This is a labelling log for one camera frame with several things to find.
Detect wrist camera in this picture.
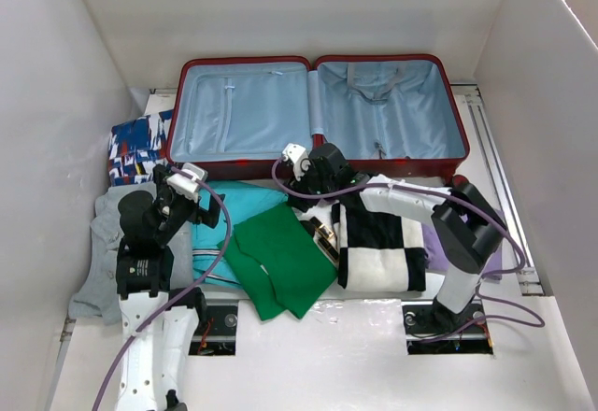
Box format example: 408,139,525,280
166,163,208,204
281,143,310,179

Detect red open suitcase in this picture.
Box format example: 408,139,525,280
166,54,470,180

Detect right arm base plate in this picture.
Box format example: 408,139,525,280
402,302,493,355

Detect green t-shirt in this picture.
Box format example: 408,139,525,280
224,204,337,321

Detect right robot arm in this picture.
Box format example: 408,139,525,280
281,143,506,333

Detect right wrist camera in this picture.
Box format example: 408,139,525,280
281,143,310,179

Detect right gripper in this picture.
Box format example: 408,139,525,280
284,159,337,213

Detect black white checkered blanket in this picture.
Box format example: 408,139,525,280
331,195,427,292

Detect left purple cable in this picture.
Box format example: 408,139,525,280
90,165,232,411

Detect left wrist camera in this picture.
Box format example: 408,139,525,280
166,163,208,204

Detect purple t-shirt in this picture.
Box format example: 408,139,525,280
421,224,503,274

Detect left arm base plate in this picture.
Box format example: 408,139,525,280
189,302,238,357

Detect blue white patterned garment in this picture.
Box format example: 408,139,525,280
107,109,173,187

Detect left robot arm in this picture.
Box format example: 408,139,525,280
115,163,223,410

